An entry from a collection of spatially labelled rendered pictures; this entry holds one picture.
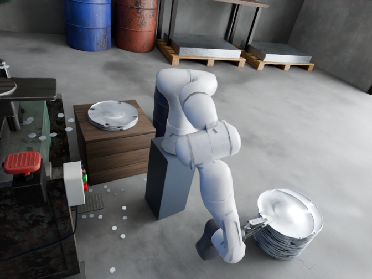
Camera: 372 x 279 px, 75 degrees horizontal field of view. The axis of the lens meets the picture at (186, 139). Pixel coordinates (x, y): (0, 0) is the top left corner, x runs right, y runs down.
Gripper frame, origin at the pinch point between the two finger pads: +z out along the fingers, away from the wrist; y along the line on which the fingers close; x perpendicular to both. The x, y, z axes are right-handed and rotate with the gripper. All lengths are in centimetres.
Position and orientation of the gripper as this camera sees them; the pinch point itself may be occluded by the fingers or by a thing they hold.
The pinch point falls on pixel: (265, 221)
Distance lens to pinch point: 129.4
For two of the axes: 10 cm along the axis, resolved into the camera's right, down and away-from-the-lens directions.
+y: 1.7, -7.9, -5.9
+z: 8.7, -1.7, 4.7
